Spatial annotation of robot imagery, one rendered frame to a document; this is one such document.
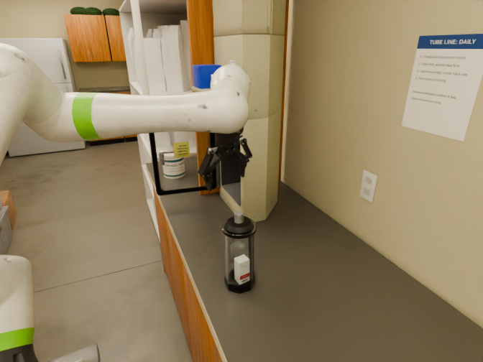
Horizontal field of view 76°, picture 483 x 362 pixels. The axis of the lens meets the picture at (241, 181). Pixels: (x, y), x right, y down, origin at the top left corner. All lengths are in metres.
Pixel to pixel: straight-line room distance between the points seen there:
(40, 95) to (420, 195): 1.10
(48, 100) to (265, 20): 0.77
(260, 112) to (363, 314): 0.78
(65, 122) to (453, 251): 1.14
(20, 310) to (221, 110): 0.58
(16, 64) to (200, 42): 0.92
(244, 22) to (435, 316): 1.11
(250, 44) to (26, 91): 0.74
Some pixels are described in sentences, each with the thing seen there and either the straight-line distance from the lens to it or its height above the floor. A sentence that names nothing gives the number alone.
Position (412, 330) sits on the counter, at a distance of 1.08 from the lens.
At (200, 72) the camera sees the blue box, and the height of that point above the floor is 1.58.
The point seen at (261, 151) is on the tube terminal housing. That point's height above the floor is 1.27.
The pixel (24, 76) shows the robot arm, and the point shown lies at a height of 1.62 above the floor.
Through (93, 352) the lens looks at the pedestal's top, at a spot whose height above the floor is 0.94.
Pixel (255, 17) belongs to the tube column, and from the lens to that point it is 1.23.
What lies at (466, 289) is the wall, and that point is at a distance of 1.20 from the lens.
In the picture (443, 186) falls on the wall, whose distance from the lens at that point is 1.13.
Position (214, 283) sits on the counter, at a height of 0.94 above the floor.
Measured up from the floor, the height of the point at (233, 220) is 1.18.
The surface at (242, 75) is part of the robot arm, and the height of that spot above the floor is 1.60.
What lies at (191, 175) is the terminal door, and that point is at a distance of 1.58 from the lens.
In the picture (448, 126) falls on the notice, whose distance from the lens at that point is 1.10.
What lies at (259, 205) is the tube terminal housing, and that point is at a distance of 1.39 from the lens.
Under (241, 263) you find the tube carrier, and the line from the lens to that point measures 1.00.
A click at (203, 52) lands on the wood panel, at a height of 1.65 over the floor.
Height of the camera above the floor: 1.67
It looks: 23 degrees down
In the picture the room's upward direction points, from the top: straight up
